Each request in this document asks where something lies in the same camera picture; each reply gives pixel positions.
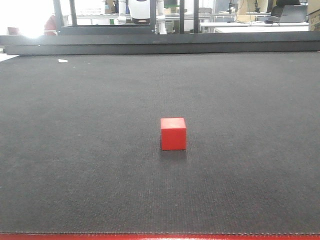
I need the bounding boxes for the dark grey fabric mat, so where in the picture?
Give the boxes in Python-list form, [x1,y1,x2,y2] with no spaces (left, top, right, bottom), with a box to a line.
[0,52,320,235]

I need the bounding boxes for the black metal frame rail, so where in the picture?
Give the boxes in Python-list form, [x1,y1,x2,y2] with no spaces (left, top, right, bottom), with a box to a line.
[0,0,320,55]

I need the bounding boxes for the white humanoid robot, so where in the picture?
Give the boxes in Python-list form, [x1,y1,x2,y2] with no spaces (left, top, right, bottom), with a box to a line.
[118,0,167,35]

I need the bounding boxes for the white paper scrap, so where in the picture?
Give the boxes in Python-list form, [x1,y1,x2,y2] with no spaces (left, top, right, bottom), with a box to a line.
[58,58,68,63]

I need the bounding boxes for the red magnetic cube block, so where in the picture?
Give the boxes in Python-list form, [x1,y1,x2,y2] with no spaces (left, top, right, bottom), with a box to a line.
[160,117,187,151]

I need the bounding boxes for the white background table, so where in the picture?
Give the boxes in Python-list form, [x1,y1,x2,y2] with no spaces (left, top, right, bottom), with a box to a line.
[200,22,309,33]

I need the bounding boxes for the silver laptop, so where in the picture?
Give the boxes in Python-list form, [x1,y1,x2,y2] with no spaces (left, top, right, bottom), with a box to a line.
[267,5,308,24]

